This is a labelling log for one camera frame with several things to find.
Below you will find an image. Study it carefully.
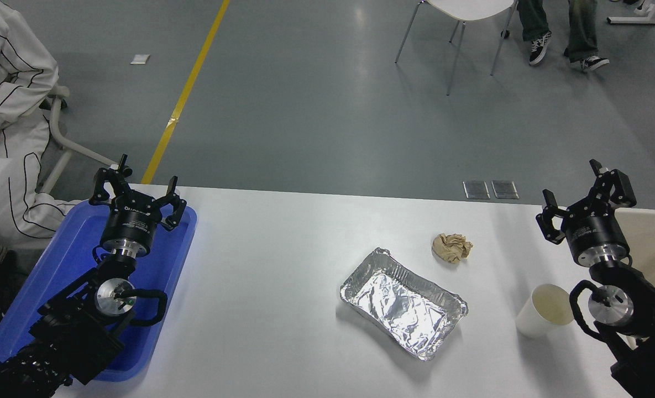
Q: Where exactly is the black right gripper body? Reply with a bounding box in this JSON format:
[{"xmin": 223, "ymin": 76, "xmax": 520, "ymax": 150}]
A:
[{"xmin": 562, "ymin": 202, "xmax": 631, "ymax": 260}]

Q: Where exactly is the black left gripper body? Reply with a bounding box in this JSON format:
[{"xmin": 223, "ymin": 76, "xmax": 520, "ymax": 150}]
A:
[{"xmin": 102, "ymin": 191, "xmax": 165, "ymax": 250}]

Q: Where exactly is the white paper cup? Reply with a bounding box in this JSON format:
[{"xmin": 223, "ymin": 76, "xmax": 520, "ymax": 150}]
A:
[{"xmin": 515, "ymin": 284, "xmax": 575, "ymax": 339}]

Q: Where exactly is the grey white office chair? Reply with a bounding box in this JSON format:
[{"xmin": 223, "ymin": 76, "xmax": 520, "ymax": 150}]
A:
[{"xmin": 39, "ymin": 86, "xmax": 120, "ymax": 194}]

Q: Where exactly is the blue plastic tray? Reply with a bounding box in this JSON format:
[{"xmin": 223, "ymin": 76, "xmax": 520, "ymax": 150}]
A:
[{"xmin": 0, "ymin": 200, "xmax": 198, "ymax": 383}]

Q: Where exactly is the crumpled tan paper ball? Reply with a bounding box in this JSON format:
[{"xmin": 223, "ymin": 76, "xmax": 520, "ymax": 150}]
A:
[{"xmin": 432, "ymin": 233, "xmax": 474, "ymax": 264}]

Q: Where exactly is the person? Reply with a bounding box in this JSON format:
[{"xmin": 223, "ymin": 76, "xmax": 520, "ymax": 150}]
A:
[
  {"xmin": 517, "ymin": 0, "xmax": 611, "ymax": 72},
  {"xmin": 0, "ymin": 0, "xmax": 85, "ymax": 241}
]

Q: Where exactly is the silver foil tray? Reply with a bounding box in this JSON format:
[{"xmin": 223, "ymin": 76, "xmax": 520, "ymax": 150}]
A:
[{"xmin": 339, "ymin": 247, "xmax": 469, "ymax": 362}]

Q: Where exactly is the white desk base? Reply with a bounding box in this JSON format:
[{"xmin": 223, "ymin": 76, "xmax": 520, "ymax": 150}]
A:
[{"xmin": 607, "ymin": 0, "xmax": 655, "ymax": 25}]

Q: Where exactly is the white chair with metal legs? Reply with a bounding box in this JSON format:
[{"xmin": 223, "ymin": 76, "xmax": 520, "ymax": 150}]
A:
[{"xmin": 395, "ymin": 0, "xmax": 518, "ymax": 96}]

